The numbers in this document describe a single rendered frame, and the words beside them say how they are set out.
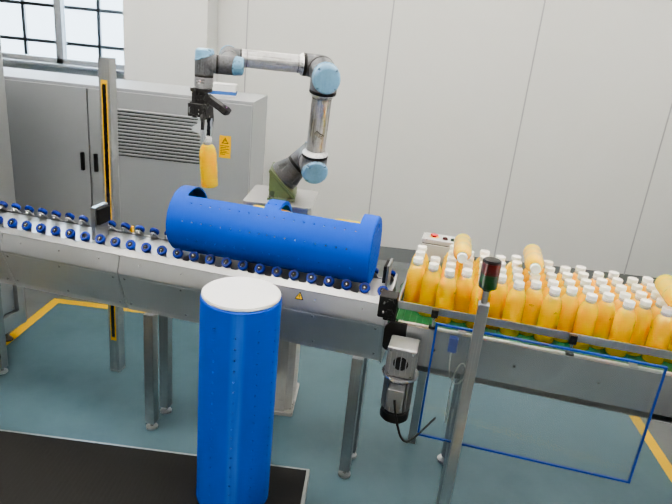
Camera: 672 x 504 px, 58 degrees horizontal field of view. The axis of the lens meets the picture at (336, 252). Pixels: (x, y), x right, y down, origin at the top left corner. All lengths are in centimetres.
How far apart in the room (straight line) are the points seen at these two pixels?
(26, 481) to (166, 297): 90
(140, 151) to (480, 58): 273
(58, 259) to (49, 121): 164
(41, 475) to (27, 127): 247
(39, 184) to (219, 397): 273
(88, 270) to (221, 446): 107
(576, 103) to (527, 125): 41
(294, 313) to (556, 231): 345
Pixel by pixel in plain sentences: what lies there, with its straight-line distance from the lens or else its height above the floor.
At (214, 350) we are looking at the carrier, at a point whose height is 87.
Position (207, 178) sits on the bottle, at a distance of 261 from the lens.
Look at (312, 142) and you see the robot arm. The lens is 267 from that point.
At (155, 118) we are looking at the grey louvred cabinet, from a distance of 414.
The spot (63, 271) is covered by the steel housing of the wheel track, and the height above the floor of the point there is 78.
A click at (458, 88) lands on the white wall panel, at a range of 516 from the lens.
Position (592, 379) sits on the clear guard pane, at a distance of 238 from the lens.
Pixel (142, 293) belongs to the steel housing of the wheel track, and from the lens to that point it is 284.
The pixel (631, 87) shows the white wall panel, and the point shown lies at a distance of 549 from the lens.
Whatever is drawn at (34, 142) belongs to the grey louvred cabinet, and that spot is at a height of 104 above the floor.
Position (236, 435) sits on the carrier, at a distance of 228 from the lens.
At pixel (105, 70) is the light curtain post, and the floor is 164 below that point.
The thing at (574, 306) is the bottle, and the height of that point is 105.
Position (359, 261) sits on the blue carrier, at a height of 109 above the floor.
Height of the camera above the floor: 193
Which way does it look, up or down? 20 degrees down
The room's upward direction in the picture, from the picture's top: 6 degrees clockwise
